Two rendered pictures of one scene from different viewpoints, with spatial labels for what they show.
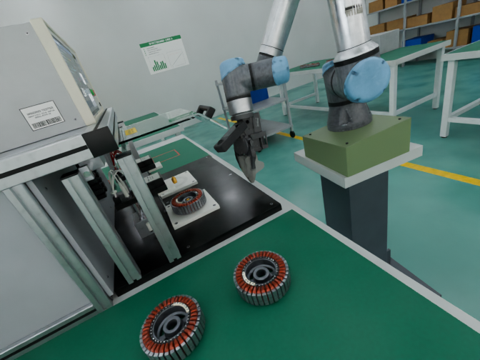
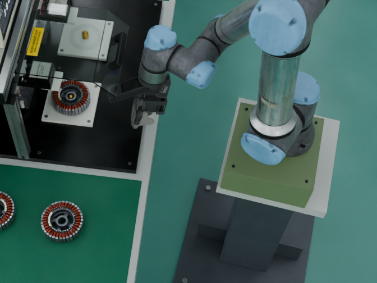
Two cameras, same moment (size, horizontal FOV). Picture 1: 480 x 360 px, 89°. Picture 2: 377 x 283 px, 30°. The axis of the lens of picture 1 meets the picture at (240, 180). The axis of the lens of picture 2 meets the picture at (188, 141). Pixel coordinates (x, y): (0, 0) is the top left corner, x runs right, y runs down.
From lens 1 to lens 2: 1.49 m
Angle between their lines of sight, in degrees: 36
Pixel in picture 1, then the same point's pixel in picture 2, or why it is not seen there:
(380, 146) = (266, 188)
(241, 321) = (31, 237)
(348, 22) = (261, 104)
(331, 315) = (74, 272)
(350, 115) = not seen: hidden behind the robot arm
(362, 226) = (248, 218)
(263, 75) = (178, 74)
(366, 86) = (254, 152)
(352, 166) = (228, 184)
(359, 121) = not seen: hidden behind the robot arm
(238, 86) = (152, 63)
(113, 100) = not seen: outside the picture
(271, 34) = (228, 26)
